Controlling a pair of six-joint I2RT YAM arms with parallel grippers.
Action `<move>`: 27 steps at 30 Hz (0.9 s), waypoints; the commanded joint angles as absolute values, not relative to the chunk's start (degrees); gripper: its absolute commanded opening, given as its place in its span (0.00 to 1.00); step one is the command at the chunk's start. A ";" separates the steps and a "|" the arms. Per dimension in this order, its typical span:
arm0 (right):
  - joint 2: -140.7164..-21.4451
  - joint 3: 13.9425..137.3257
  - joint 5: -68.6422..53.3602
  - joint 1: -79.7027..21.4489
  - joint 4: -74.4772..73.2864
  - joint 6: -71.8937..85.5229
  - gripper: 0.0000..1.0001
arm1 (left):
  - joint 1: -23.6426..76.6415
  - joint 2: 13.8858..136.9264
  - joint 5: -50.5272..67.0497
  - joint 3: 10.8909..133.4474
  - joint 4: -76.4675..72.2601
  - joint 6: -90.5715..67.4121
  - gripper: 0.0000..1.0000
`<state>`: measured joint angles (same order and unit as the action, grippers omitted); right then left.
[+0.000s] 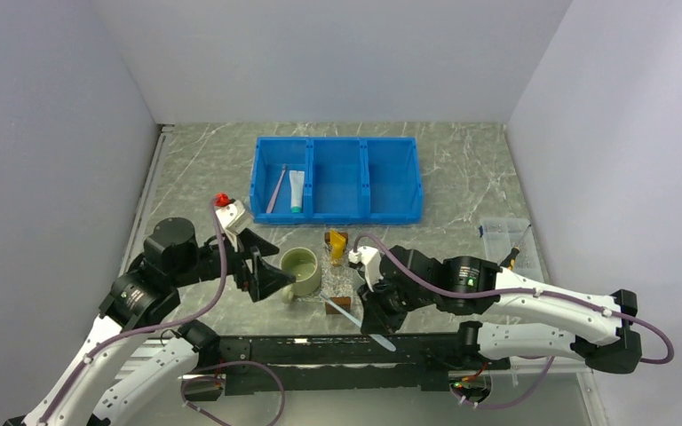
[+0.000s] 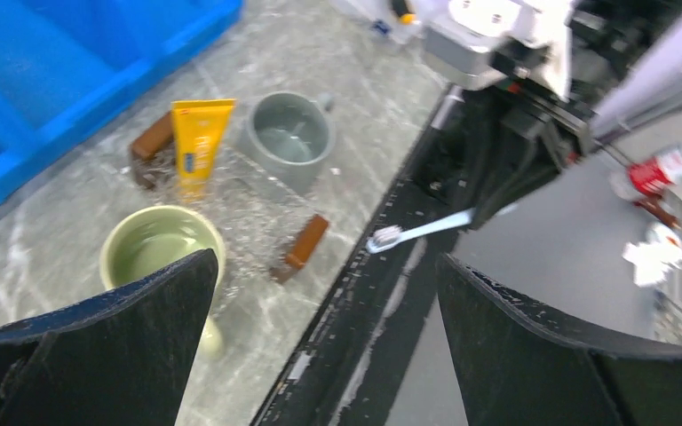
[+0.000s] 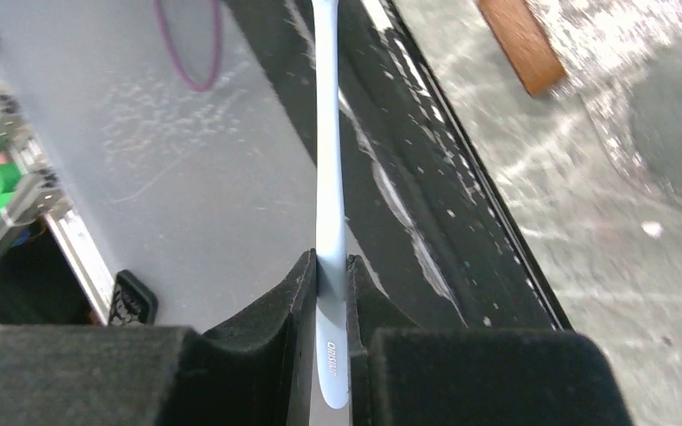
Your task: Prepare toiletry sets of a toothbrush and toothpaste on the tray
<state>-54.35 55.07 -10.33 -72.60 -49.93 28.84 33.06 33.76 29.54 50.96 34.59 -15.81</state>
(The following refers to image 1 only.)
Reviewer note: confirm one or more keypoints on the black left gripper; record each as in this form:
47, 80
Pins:
264, 277

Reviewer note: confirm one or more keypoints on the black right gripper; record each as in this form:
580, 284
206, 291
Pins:
376, 317

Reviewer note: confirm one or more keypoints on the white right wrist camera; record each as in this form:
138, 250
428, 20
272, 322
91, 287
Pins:
367, 259

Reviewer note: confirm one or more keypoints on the light blue toothbrush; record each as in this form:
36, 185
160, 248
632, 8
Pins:
382, 341

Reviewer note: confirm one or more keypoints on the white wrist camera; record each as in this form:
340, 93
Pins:
232, 216
367, 259

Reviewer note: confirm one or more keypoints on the cream ceramic mug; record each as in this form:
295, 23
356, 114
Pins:
304, 265

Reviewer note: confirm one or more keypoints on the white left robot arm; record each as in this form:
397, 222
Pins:
134, 309

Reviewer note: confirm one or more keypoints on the yellow toothpaste tube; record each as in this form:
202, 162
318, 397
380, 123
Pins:
337, 243

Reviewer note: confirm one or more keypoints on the blue right storage bin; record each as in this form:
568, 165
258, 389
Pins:
395, 183

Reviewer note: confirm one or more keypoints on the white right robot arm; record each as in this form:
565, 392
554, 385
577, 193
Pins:
556, 322

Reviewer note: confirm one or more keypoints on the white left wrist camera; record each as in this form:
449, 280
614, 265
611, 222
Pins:
232, 216

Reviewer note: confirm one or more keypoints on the white teal-capped toothpaste tube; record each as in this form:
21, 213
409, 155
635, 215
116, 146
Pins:
296, 186

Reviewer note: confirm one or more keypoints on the blue middle storage bin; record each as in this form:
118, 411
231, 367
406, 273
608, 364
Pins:
336, 190

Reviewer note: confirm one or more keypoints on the blue left storage bin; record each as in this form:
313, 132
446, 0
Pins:
270, 154

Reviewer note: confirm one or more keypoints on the blue storage bin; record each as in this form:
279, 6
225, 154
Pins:
336, 190
270, 154
395, 183

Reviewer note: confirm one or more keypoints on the yellow black screwdriver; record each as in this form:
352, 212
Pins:
510, 260

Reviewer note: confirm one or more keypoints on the pink toothbrush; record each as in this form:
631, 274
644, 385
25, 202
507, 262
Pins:
276, 190

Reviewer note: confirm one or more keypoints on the clear plastic parts box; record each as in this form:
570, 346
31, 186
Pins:
502, 234

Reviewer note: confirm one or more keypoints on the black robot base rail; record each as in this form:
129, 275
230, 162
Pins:
426, 361

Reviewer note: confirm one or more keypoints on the aluminium side rail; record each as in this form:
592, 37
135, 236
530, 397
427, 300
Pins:
145, 200

